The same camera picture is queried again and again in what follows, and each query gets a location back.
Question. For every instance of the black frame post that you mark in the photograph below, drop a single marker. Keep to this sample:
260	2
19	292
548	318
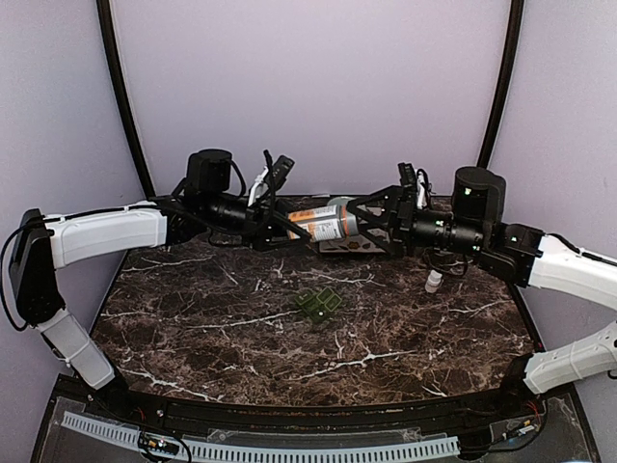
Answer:
128	123
506	68

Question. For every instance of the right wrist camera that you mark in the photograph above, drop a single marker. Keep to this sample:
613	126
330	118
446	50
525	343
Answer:
416	184

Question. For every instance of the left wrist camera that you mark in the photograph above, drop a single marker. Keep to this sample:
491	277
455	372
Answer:
271	178

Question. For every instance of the floral square ceramic plate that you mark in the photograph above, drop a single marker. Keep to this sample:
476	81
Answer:
353	245

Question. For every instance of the right black frame post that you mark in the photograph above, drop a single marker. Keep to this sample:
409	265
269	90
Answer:
506	68

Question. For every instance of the white slotted cable duct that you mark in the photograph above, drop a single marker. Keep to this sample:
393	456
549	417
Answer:
235	446

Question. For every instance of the celadon bowl on plate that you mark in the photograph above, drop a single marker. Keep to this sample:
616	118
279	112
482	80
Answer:
342	200

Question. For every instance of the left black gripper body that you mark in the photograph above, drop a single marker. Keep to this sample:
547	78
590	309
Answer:
252	229

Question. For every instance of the black front rail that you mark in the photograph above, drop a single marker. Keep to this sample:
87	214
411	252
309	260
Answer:
465	413

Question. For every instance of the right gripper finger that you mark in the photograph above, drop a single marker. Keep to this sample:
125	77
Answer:
381	203
380	237

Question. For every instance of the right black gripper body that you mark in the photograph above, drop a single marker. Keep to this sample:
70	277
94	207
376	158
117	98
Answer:
433	233

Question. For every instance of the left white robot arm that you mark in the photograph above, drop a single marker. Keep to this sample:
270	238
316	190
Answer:
201	202

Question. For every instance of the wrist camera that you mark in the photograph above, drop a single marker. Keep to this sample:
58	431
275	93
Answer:
416	184
271	178

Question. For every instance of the left black frame post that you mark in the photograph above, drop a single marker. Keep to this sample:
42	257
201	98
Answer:
128	123

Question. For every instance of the large grey-capped pill bottle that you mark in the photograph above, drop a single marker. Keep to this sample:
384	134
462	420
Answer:
330	222

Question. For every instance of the small white pill bottle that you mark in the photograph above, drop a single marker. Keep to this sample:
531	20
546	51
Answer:
434	281

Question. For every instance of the green weekly pill organizer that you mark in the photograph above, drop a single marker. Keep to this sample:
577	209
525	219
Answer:
318	305

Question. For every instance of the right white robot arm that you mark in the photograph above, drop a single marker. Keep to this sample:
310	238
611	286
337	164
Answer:
525	256

